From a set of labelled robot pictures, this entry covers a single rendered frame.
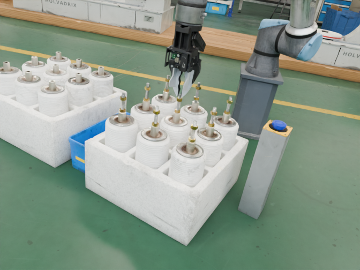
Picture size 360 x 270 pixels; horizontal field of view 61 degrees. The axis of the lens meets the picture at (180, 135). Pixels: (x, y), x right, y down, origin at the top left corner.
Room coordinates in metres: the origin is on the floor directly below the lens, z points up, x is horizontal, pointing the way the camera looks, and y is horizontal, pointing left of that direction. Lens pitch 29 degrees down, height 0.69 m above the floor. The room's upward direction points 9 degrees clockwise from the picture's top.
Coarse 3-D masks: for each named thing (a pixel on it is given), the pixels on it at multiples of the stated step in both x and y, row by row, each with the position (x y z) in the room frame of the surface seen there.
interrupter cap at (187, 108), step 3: (186, 105) 0.98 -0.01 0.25; (189, 105) 0.99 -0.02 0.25; (183, 108) 0.96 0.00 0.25; (186, 108) 0.96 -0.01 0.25; (189, 108) 0.97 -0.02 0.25; (198, 108) 0.98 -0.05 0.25; (201, 108) 0.98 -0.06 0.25; (186, 111) 0.94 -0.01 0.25; (189, 111) 0.94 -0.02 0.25; (192, 111) 0.94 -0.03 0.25; (195, 111) 0.95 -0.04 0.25; (198, 111) 0.95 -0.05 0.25; (201, 111) 0.95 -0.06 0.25; (204, 111) 0.95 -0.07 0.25; (192, 114) 0.93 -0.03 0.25; (195, 114) 0.93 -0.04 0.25; (198, 114) 0.93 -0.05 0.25; (201, 114) 0.94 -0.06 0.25
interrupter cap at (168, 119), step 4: (168, 116) 0.88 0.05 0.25; (172, 116) 0.88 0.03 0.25; (180, 116) 0.89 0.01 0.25; (164, 120) 0.84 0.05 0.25; (168, 120) 0.85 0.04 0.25; (180, 120) 0.87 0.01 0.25; (184, 120) 0.87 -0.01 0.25; (168, 124) 0.83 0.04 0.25; (172, 124) 0.82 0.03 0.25; (176, 124) 0.83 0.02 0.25; (180, 124) 0.83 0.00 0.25; (184, 124) 0.84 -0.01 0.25
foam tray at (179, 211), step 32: (96, 160) 0.75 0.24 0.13; (128, 160) 0.71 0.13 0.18; (224, 160) 0.79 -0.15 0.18; (96, 192) 0.75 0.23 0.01; (128, 192) 0.69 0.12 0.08; (160, 192) 0.64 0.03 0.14; (192, 192) 0.61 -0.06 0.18; (224, 192) 0.82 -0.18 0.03; (160, 224) 0.64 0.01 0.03; (192, 224) 0.61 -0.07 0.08
